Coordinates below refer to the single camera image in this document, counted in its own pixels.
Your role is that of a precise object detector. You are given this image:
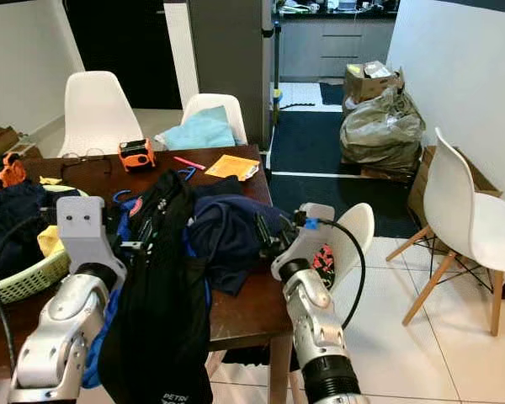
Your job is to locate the yellow shirt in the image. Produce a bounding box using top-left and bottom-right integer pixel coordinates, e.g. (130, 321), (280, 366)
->
(36, 226), (64, 258)

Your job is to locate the navy printed shirt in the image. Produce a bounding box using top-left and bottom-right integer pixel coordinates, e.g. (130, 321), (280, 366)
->
(97, 170), (213, 404)

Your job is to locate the navy garment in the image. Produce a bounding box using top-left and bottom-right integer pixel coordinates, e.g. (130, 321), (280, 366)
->
(0, 179), (77, 253)
(185, 194), (287, 297)

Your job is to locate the orange paper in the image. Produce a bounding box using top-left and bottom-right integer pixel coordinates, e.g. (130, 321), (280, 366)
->
(205, 154), (262, 182)

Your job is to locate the white plastic chair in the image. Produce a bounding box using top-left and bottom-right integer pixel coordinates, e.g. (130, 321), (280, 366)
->
(311, 202), (375, 295)
(385, 128), (505, 338)
(181, 93), (249, 148)
(63, 71), (144, 159)

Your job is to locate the dark wooden table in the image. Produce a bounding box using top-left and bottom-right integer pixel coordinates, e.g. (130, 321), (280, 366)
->
(0, 145), (295, 384)

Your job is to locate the pink pen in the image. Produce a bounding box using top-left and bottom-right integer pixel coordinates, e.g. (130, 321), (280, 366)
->
(173, 156), (207, 172)

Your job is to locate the green plastic basket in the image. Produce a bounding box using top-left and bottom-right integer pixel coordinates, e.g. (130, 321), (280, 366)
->
(0, 187), (89, 306)

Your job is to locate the teal cushion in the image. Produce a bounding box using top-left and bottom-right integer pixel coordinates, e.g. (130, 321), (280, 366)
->
(156, 105), (238, 152)

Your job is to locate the brown cardboard box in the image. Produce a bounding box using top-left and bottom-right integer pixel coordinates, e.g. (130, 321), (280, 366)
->
(407, 145), (502, 228)
(0, 126), (43, 161)

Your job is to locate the olive plastic bag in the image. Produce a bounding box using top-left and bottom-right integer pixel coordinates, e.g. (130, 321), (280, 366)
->
(339, 87), (426, 176)

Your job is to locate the grey tall cabinet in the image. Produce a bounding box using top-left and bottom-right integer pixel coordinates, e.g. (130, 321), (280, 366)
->
(188, 0), (274, 148)

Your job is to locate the filled cardboard box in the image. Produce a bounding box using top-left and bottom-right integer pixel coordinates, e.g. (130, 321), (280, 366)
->
(343, 61), (405, 104)

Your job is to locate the grey kitchen cabinet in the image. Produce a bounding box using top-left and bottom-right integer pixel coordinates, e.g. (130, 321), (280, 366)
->
(278, 13), (396, 81)

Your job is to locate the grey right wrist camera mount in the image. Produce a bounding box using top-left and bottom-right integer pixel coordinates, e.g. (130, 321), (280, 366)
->
(290, 202), (336, 263)

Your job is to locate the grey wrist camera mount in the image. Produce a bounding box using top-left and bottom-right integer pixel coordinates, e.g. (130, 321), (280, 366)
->
(56, 196), (123, 270)
(290, 202), (336, 263)

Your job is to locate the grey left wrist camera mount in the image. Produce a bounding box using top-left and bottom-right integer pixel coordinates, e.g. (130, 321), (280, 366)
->
(56, 196), (123, 270)

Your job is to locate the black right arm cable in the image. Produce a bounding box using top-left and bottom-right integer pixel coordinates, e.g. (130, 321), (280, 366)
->
(320, 217), (367, 329)

